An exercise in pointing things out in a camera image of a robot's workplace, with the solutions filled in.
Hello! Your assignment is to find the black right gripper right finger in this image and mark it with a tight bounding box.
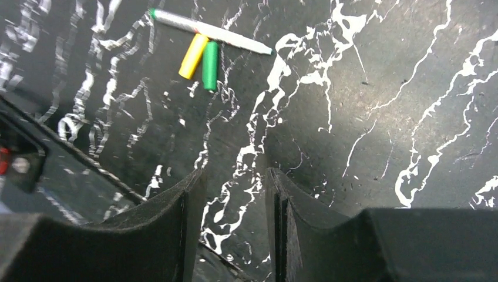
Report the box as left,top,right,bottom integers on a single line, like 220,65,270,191
265,168,497,281

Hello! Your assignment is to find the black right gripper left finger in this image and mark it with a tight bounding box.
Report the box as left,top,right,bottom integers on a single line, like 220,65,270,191
1,169,207,281

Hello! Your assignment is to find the green pen cap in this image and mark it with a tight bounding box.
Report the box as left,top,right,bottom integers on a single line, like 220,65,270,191
202,41,219,91

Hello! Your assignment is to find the white pen lower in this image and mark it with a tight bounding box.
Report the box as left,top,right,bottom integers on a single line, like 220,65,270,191
149,9,272,55

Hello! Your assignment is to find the yellow pen cap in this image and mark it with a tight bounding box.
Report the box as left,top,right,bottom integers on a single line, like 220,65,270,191
179,33,209,79

